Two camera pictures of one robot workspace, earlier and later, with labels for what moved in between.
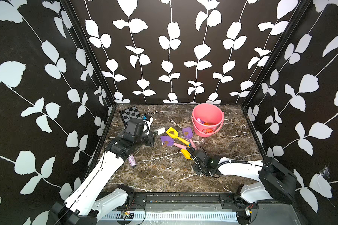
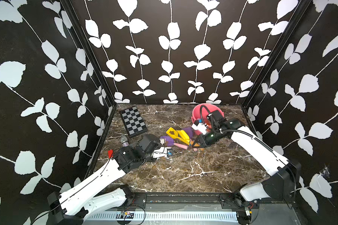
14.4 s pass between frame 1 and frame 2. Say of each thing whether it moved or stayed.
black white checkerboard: stayed
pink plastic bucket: stayed
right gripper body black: moved
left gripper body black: moved
